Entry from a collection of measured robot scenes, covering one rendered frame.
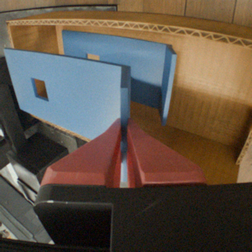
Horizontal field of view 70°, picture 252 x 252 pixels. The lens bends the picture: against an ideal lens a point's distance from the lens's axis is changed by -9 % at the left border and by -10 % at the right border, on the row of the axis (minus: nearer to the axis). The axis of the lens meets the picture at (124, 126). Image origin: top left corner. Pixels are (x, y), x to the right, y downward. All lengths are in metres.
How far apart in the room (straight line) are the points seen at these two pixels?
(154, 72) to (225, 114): 0.08
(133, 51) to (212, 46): 0.08
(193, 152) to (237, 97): 0.07
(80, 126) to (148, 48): 0.10
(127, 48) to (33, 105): 0.11
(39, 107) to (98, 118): 0.08
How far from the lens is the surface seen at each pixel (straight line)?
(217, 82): 0.19
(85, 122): 0.17
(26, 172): 0.40
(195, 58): 0.19
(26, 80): 0.20
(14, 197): 6.23
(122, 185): 0.33
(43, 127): 0.43
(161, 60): 0.20
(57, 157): 0.39
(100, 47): 0.23
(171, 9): 0.20
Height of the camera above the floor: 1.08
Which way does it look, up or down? 43 degrees down
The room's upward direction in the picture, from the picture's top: 135 degrees counter-clockwise
